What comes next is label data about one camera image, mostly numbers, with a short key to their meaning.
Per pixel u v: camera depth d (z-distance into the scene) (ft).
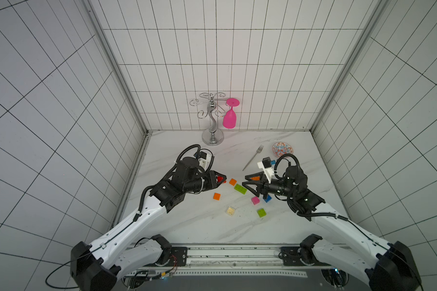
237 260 2.38
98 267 1.21
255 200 2.85
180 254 2.39
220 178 2.27
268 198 2.88
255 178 2.36
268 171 2.11
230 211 2.80
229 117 3.36
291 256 2.38
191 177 1.87
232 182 3.09
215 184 2.12
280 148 3.54
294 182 1.83
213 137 3.85
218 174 2.21
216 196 2.94
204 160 2.16
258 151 3.59
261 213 2.73
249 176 2.36
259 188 2.08
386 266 1.25
